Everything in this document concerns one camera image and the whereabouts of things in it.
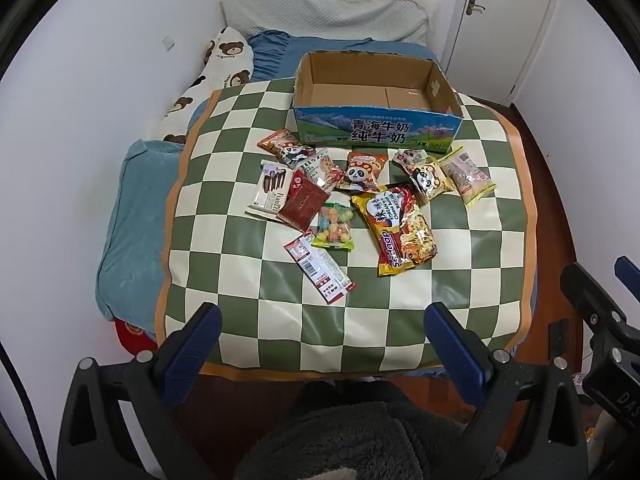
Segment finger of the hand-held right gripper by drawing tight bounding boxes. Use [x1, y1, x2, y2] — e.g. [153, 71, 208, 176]
[614, 255, 640, 306]
[560, 262, 633, 348]

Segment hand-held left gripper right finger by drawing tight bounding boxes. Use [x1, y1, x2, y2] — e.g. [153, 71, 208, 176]
[424, 302, 588, 480]

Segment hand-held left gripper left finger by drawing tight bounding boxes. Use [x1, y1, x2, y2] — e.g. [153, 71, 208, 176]
[56, 302, 223, 480]

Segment dark red snack packet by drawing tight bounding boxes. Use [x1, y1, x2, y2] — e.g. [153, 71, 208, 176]
[276, 170, 328, 233]

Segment yellow panda snack packet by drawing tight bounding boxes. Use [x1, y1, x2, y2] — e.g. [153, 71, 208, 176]
[407, 160, 456, 207]

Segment blue printed cardboard box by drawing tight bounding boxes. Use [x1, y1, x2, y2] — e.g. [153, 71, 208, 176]
[291, 51, 464, 155]

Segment red cloth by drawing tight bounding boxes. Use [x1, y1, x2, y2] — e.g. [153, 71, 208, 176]
[114, 317, 158, 356]

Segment green white checkered mat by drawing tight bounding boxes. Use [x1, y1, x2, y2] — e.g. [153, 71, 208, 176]
[154, 78, 538, 378]

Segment yellow red noodle packet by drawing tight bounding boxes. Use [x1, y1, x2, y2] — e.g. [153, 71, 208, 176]
[350, 184, 439, 277]

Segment white red barcode packet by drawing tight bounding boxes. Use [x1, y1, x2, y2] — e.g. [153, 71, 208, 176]
[283, 230, 357, 307]

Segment person's grey fleece clothing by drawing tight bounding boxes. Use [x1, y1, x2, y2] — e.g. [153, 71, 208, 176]
[235, 380, 501, 480]

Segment white chocolate stick packet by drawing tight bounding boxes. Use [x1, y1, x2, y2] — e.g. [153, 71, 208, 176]
[244, 159, 296, 222]

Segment colourful candy bag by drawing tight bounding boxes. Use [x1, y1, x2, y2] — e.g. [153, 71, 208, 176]
[311, 201, 356, 252]

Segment clear yellow snack packet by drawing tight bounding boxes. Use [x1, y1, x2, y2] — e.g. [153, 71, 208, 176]
[437, 146, 497, 206]

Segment small white red packet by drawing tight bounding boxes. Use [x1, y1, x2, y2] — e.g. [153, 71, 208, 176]
[391, 148, 426, 168]

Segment orange panda snack packet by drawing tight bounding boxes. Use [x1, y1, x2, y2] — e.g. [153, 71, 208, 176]
[336, 151, 390, 193]

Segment black white panda packet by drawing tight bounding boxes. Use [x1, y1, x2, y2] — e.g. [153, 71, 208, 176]
[277, 142, 318, 168]

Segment orange brown snack packet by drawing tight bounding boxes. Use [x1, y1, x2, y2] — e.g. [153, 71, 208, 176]
[257, 128, 301, 156]

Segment clear cookie packet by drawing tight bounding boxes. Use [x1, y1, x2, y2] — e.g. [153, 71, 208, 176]
[300, 149, 343, 193]

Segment white door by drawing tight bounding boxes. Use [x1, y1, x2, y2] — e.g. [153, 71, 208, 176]
[445, 0, 558, 106]

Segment bear print pillow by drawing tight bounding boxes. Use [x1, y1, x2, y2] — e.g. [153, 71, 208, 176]
[161, 26, 253, 146]

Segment blue bedsheet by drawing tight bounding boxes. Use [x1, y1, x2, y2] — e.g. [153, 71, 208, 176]
[247, 30, 441, 83]

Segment grey white pillow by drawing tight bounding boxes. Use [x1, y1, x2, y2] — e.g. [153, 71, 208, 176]
[220, 0, 441, 56]

